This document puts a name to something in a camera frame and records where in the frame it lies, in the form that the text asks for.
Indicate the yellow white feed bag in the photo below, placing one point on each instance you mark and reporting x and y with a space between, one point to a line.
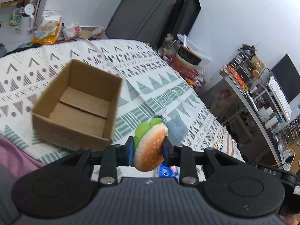
49 28

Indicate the grey wardrobe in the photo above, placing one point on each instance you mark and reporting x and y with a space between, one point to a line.
149 21

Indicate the white red plastic bag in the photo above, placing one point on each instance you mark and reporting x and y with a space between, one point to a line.
71 32

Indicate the black white round bowl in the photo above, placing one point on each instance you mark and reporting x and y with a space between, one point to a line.
188 58

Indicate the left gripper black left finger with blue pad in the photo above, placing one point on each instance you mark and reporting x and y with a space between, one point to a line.
113 156

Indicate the white keyboard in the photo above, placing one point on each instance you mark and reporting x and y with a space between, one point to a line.
280 98

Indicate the black flat screen leaning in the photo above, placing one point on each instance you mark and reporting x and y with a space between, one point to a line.
185 16

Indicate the white trash bin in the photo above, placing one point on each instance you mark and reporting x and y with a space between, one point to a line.
27 20

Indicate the blue white tissue pack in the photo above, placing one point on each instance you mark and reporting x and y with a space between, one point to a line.
164 171

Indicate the dark desk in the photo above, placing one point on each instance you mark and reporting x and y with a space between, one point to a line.
230 105

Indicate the red plastic basket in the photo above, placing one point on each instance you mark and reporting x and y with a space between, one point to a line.
182 68

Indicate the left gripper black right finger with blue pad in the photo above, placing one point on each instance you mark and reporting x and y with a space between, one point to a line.
183 158

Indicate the grey desk drawer organizer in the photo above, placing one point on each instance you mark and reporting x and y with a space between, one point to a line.
243 66

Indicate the brown cardboard box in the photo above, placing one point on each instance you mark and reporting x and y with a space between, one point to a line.
78 108

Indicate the black monitor on desk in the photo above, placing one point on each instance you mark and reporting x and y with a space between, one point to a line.
287 76

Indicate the fluffy grey-blue plush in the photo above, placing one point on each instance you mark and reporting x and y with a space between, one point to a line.
177 131

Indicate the patterned white green blanket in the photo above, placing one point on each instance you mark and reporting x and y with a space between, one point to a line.
150 88

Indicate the plush hamburger toy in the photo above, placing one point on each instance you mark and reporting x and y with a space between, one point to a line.
148 145

